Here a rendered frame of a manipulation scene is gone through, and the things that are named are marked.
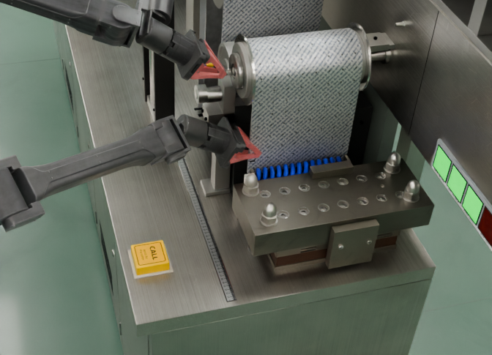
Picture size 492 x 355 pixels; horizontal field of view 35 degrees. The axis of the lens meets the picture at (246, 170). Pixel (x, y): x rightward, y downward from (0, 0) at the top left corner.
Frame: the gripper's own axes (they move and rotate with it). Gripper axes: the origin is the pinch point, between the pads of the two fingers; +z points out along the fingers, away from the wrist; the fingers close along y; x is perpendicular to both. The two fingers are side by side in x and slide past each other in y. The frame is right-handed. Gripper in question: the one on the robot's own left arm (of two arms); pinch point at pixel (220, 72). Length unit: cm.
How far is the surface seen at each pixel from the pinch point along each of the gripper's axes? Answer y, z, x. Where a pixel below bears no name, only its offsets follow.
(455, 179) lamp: 36, 33, 18
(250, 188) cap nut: 16.1, 13.7, -13.3
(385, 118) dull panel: 5.3, 37.9, 11.6
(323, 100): 7.7, 19.2, 8.6
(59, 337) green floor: -37, 41, -124
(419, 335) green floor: -11, 136, -53
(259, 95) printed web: 7.9, 5.7, 2.7
